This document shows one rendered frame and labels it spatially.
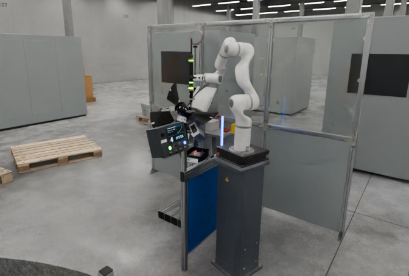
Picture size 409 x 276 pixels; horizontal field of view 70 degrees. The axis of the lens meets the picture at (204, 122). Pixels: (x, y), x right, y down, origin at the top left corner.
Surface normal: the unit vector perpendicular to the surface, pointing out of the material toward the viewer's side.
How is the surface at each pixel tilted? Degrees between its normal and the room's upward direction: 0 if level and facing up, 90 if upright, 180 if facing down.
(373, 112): 90
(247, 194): 90
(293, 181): 90
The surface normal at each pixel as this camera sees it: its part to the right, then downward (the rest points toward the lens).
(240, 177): -0.11, 0.23
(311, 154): -0.59, 0.18
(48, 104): 0.80, 0.15
